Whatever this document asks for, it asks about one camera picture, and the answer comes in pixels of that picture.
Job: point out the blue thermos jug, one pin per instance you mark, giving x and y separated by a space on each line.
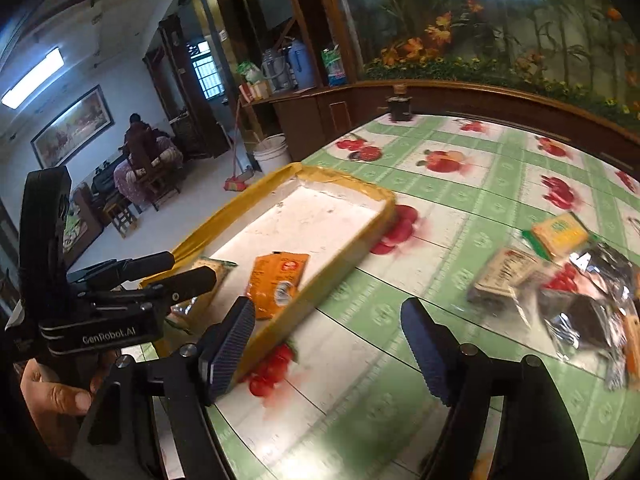
300 62

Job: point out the framed landscape painting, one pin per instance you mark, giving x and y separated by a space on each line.
70 131

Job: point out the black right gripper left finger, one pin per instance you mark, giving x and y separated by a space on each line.
222 345

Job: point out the white plastic bucket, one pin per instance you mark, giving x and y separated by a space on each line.
272 153

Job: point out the green yellow cracker pack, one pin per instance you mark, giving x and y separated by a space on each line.
556 237

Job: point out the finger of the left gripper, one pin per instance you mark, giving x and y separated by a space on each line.
183 286
114 272

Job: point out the green fruit pattern tablecloth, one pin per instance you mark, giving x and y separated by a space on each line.
345 399

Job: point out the yellow rimmed white tray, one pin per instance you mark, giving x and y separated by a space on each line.
333 217

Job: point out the dark small jar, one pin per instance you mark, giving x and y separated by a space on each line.
398 105

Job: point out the wooden cabinet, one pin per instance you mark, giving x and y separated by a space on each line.
310 119

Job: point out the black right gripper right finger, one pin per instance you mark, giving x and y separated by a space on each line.
434 348

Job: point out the small orange snack packet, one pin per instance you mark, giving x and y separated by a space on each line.
274 282

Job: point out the grey kettle jug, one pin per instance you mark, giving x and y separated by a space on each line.
275 70

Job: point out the ceiling fluorescent lamp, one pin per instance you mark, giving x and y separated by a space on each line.
35 78

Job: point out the silver foil snack bag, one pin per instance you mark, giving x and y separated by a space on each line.
578 323

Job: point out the red broom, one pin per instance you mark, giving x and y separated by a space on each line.
240 178

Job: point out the beige cracker pack barcode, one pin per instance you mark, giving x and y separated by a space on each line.
495 286

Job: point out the person's left hand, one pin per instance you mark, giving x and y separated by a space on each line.
56 407

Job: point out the seated person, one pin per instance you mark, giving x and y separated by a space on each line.
152 165

